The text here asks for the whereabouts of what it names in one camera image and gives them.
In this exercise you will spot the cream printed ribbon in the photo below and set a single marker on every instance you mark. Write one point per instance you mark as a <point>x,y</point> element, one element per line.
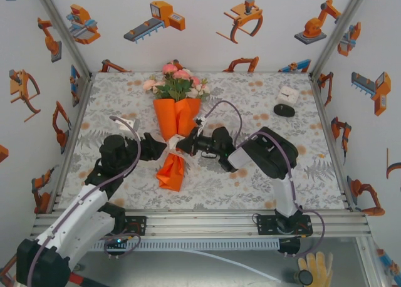
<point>172,144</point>

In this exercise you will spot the orange wrapping paper sheet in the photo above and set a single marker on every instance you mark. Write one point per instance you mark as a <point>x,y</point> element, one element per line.
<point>175,121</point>

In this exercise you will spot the cream bud flower stem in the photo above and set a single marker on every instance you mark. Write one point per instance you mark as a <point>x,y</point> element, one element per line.
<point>200,89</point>

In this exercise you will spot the peach blossom flower stem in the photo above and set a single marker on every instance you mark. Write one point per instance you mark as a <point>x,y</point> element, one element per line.
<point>149,85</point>

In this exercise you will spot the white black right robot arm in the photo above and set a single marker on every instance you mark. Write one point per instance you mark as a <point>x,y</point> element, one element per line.
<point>282,190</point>

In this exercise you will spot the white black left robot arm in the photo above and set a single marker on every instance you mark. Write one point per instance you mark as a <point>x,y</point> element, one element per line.
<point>75,215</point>

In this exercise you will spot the floral printed tablecloth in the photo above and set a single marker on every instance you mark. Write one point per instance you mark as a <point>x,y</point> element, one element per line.
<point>219,190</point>

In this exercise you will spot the black oval object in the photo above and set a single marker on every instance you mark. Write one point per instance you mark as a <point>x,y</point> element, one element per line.
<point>283,110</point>

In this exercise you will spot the circuit board with green light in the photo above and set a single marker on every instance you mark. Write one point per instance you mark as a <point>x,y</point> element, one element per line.
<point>117,241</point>

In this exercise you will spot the small white square clock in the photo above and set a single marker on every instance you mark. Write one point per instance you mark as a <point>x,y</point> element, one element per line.
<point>288,96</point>

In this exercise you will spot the black controller box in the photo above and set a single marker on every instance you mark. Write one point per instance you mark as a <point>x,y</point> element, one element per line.
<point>289,246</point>

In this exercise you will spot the grey metal shelf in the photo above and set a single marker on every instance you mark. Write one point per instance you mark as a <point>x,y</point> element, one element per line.
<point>188,274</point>

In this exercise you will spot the red pipe wrench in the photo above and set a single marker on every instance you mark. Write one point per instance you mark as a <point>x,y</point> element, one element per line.
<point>84,280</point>

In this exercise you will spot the black round knob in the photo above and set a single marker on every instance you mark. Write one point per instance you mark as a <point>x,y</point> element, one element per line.
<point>304,277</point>

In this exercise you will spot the yellow work glove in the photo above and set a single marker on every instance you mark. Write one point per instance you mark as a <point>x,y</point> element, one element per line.
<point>319,268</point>

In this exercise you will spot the aluminium side rail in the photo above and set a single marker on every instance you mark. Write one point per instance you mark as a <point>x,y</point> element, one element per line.
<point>331,143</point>
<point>81,113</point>

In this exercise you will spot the aluminium frame cross rails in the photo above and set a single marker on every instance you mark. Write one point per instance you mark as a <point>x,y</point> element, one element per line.
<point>203,226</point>

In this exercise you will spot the aluminium frame post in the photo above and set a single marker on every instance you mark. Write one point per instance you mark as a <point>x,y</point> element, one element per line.
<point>64,33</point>
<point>337,33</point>

